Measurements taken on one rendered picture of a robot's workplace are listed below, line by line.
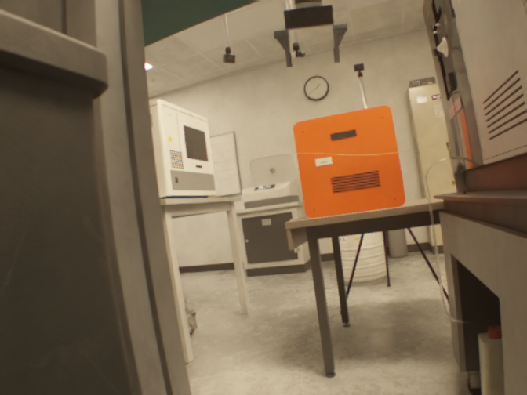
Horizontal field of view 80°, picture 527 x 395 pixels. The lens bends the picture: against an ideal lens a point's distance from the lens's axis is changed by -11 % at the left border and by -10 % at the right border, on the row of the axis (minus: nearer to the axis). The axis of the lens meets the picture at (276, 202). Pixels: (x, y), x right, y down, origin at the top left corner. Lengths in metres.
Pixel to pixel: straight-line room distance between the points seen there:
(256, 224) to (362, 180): 2.79
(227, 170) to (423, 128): 2.66
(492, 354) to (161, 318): 1.09
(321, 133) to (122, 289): 1.32
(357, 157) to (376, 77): 3.35
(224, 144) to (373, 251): 2.83
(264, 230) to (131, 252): 3.86
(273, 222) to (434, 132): 2.11
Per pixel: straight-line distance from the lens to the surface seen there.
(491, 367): 1.29
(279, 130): 4.83
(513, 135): 0.76
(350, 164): 1.49
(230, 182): 5.01
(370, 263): 3.11
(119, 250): 0.28
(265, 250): 4.16
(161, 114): 1.97
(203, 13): 0.57
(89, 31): 0.33
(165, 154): 1.91
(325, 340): 1.60
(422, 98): 4.35
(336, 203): 1.50
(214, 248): 5.19
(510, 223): 0.69
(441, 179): 4.24
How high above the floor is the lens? 0.77
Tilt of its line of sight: 1 degrees up
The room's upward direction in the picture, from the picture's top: 8 degrees counter-clockwise
